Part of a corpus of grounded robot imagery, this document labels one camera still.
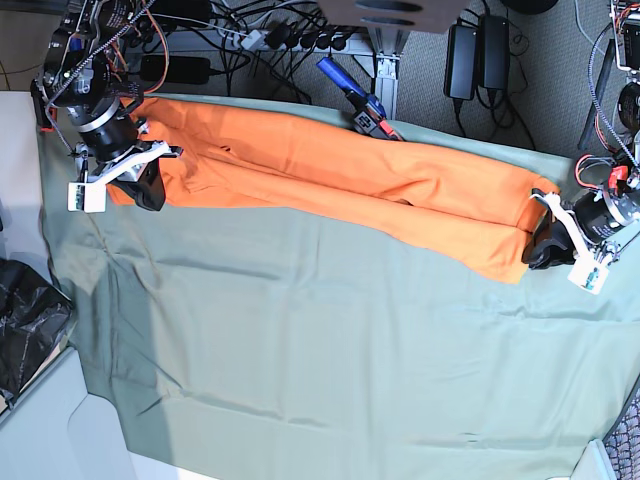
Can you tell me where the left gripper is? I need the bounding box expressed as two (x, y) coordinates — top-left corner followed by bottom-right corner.
(522, 187), (639, 270)

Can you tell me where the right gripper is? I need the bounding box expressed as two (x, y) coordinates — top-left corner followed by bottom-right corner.
(73, 141), (184, 211)

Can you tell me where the orange T-shirt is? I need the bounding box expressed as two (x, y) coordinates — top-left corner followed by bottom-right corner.
(137, 98), (555, 284)

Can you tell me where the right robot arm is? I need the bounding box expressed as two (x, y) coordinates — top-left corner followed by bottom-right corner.
(30, 1), (183, 213)

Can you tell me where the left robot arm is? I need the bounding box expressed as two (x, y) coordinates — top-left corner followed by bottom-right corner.
(522, 1), (639, 271)

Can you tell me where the black power brick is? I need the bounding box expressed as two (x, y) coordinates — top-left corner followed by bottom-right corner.
(139, 55), (211, 85)

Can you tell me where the red black corner clamp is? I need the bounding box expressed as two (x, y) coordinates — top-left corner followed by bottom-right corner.
(30, 80), (54, 132)

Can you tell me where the black plastic bag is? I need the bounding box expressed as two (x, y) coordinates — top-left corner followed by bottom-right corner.
(1, 259), (73, 407)

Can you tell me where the green table cloth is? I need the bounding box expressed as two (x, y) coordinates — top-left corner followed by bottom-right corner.
(33, 89), (640, 480)

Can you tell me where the black power adapter left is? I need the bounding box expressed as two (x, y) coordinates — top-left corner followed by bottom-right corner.
(444, 24), (477, 100)

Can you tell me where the black power adapter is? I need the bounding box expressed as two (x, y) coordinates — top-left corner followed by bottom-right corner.
(477, 15), (510, 90)
(444, 24), (477, 100)

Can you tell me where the white power strip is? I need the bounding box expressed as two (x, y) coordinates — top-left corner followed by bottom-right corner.
(212, 27), (373, 55)

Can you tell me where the black power adapter right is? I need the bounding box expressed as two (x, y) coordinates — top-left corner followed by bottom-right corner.
(477, 15), (510, 90)

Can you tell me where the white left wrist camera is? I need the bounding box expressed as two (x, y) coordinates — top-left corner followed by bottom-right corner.
(567, 257), (609, 295)

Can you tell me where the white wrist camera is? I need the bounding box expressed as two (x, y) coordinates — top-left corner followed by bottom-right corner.
(67, 182), (107, 213)
(567, 257), (609, 295)

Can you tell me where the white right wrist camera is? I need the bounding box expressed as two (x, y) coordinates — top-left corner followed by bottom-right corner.
(67, 182), (107, 213)

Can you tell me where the blue handled bar clamp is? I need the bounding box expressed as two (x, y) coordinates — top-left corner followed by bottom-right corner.
(316, 56), (404, 141)

